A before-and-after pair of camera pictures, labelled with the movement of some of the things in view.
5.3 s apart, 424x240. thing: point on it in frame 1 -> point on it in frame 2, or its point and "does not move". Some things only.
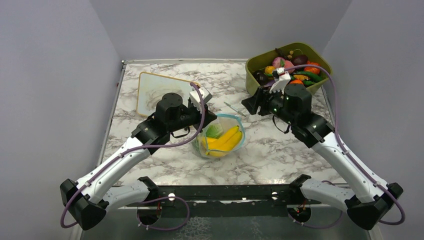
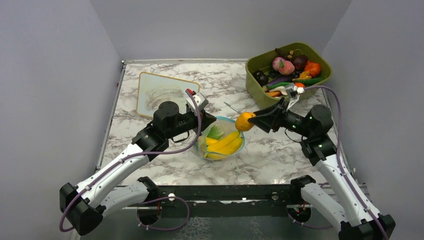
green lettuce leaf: (214, 131) does not move
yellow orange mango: (269, 69) -> (241, 123)
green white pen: (235, 109) does not move
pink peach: (288, 64) does not move
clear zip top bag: (222, 137) does not move
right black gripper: (262, 97) -> (267, 120)
